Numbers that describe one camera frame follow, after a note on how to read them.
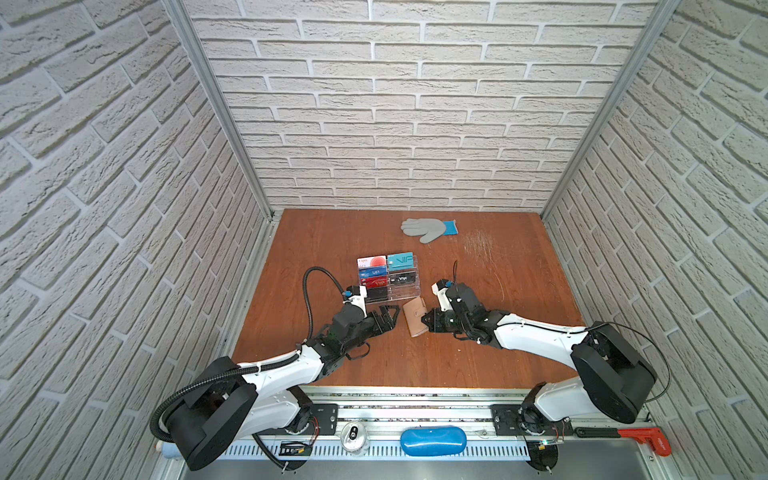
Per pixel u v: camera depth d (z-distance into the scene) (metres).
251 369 0.47
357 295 0.77
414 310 0.90
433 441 0.67
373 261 0.94
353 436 0.60
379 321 0.74
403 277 0.95
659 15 0.70
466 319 0.67
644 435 0.71
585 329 0.49
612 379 0.43
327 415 0.74
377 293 0.95
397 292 0.96
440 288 0.81
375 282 0.95
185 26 0.71
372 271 0.94
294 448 0.72
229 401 0.42
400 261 0.95
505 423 0.73
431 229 1.14
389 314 0.74
